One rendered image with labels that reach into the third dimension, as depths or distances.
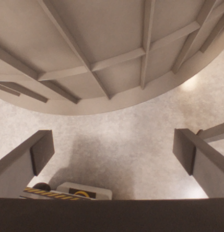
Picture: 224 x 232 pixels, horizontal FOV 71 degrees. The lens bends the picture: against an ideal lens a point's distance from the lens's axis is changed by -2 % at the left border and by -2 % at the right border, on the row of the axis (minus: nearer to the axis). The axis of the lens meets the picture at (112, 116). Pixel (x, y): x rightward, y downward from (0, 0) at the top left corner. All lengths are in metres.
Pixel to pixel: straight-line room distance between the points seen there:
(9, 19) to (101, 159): 0.73
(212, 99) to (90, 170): 0.76
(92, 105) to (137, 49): 0.47
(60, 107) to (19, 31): 0.62
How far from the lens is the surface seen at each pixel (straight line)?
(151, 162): 0.90
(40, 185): 0.94
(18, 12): 0.40
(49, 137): 0.16
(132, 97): 0.89
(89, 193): 0.82
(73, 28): 0.42
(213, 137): 0.77
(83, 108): 0.93
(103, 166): 0.92
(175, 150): 0.17
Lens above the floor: 0.89
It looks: 78 degrees down
